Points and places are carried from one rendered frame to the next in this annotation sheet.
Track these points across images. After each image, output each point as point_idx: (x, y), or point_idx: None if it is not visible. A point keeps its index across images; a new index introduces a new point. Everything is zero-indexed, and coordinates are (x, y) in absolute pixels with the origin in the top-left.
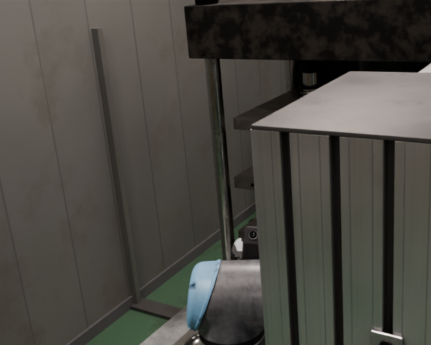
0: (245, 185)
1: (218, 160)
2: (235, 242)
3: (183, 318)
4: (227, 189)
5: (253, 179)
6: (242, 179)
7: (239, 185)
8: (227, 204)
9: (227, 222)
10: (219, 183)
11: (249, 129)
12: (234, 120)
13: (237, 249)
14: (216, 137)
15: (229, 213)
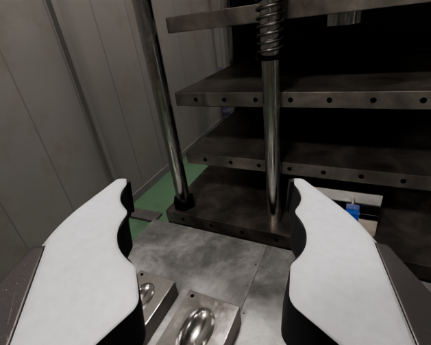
0: (188, 100)
1: (152, 71)
2: (62, 224)
3: (133, 253)
4: (168, 107)
5: (196, 92)
6: (183, 94)
7: (181, 103)
8: (170, 124)
9: (173, 144)
10: (158, 100)
11: (186, 29)
12: (166, 21)
13: (19, 342)
14: (146, 40)
15: (173, 134)
